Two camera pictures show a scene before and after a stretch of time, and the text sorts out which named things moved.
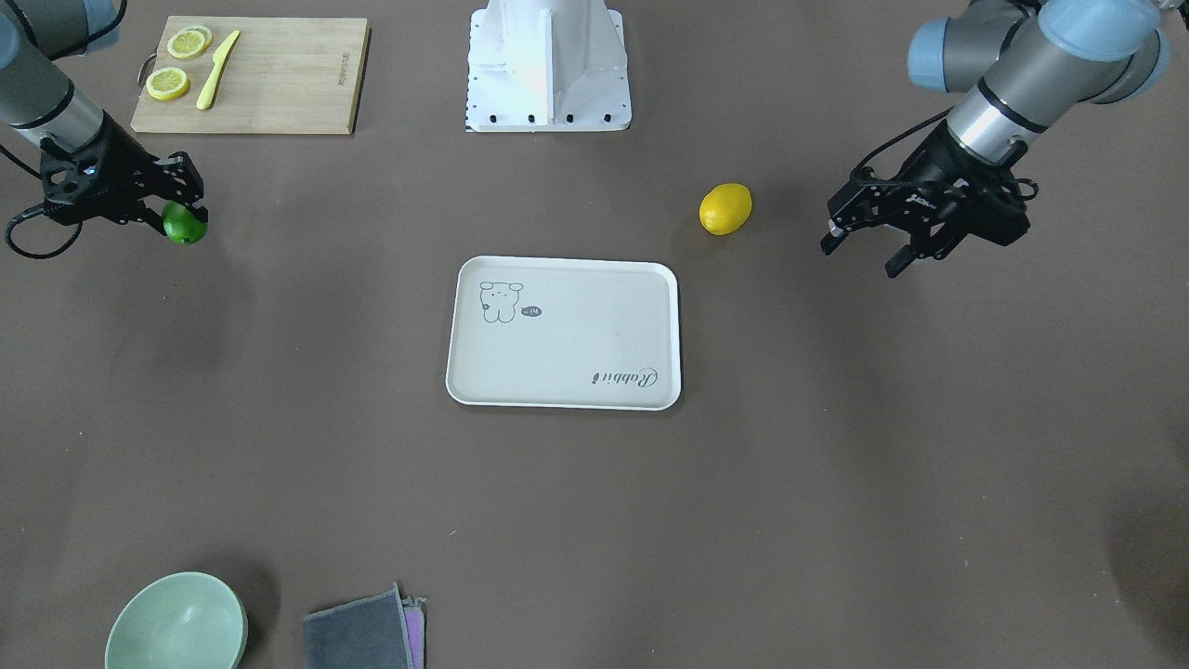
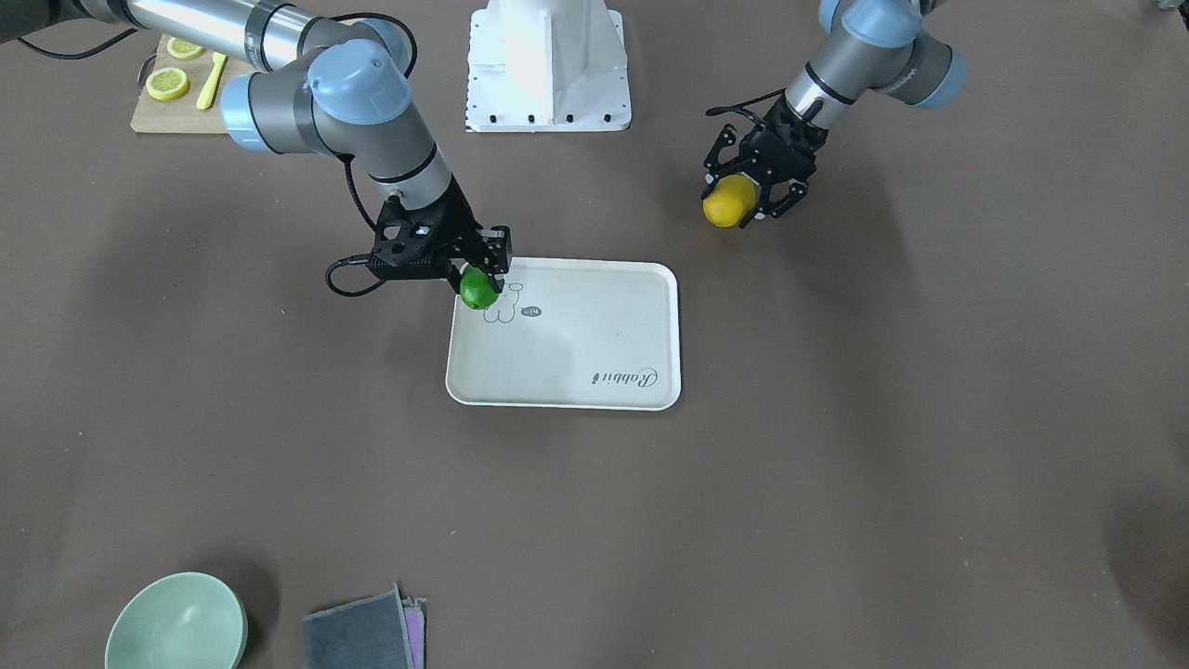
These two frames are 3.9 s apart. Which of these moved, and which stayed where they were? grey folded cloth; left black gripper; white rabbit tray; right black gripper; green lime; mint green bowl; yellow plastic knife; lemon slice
Moved: green lime; right black gripper; left black gripper
Stayed: mint green bowl; lemon slice; grey folded cloth; white rabbit tray; yellow plastic knife
